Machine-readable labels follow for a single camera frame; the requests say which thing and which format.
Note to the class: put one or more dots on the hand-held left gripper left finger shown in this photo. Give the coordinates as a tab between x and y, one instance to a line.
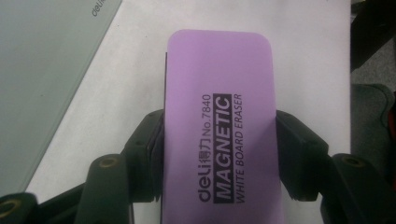
141	161

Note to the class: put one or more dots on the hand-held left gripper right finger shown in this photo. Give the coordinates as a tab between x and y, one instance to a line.
302	155

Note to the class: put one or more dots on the purple whiteboard eraser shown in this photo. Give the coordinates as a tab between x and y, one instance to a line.
218	71

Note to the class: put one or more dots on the pale glass whiteboard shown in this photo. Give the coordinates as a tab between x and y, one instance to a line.
40	68

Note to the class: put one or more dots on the dark object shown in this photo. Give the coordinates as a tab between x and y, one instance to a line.
372	28

